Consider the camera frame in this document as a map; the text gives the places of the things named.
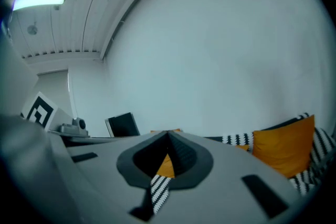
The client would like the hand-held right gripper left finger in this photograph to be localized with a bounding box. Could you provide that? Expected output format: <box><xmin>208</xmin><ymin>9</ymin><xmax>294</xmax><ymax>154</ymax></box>
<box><xmin>65</xmin><ymin>130</ymin><xmax>169</xmax><ymax>224</ymax></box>

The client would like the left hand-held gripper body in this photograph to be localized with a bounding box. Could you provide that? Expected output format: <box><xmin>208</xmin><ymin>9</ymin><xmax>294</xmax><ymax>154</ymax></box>
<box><xmin>20</xmin><ymin>91</ymin><xmax>91</xmax><ymax>138</ymax></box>

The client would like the black white zigzag cushion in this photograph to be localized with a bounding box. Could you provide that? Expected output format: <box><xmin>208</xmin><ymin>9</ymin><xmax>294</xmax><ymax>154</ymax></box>
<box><xmin>288</xmin><ymin>112</ymin><xmax>336</xmax><ymax>197</ymax></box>
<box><xmin>222</xmin><ymin>133</ymin><xmax>254</xmax><ymax>146</ymax></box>
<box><xmin>150</xmin><ymin>175</ymin><xmax>172</xmax><ymax>215</ymax></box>

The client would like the large orange cushion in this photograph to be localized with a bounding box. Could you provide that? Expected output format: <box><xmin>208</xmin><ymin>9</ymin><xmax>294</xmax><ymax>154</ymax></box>
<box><xmin>251</xmin><ymin>114</ymin><xmax>316</xmax><ymax>179</ymax></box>

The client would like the white window blind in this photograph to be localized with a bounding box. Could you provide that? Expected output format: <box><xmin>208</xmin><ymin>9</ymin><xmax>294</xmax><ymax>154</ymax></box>
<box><xmin>36</xmin><ymin>69</ymin><xmax>71</xmax><ymax>120</ymax></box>

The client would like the rectangular ceiling light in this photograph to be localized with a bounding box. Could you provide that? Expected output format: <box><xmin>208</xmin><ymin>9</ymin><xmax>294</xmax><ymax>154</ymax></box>
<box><xmin>12</xmin><ymin>0</ymin><xmax>67</xmax><ymax>12</ymax></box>

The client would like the black computer monitor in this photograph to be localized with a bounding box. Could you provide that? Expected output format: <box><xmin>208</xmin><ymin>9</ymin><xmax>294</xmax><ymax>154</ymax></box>
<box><xmin>104</xmin><ymin>112</ymin><xmax>141</xmax><ymax>138</ymax></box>

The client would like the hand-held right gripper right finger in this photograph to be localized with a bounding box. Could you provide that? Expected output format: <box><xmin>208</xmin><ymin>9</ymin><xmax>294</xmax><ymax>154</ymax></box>
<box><xmin>146</xmin><ymin>130</ymin><xmax>307</xmax><ymax>224</ymax></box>

